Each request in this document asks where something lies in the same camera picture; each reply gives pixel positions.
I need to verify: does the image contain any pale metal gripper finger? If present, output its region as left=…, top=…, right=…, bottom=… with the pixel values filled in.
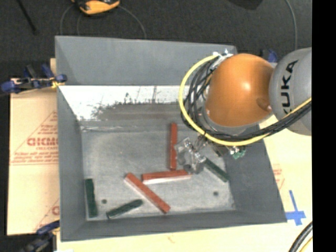
left=175, top=139, right=195, bottom=166
left=184, top=152, right=206, bottom=174

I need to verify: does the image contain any red-brown flat block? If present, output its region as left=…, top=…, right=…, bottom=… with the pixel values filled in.
left=123, top=172, right=172, bottom=215
left=141, top=169, right=194, bottom=185
left=167, top=122, right=179, bottom=171

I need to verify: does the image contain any dark green flat block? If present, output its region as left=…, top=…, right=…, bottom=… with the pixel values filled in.
left=84, top=178, right=99, bottom=218
left=106, top=199, right=144, bottom=219
left=203, top=157, right=230, bottom=183

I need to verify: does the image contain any grey metal bin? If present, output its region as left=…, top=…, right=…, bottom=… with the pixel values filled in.
left=54, top=35, right=287, bottom=242

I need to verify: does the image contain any brown cardboard board, red print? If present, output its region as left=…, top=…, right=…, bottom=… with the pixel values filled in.
left=6, top=87, right=61, bottom=236

